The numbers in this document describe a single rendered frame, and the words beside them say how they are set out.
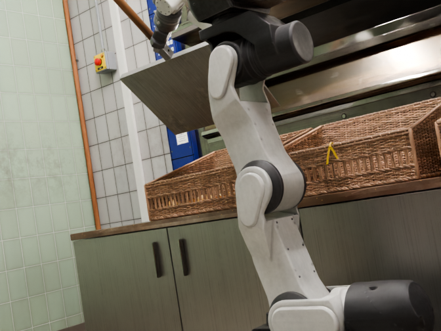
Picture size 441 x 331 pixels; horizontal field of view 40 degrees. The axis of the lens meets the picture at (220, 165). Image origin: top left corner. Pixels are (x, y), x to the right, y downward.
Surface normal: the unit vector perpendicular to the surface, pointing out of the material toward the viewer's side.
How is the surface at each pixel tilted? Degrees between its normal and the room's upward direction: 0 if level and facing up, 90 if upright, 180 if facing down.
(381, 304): 61
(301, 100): 70
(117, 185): 90
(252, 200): 90
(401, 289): 36
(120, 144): 90
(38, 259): 90
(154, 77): 140
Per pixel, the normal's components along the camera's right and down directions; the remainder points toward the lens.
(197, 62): -0.28, 0.79
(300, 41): 0.77, -0.18
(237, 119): -0.38, 0.40
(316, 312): -0.61, 0.04
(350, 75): -0.65, -0.29
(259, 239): -0.57, 0.46
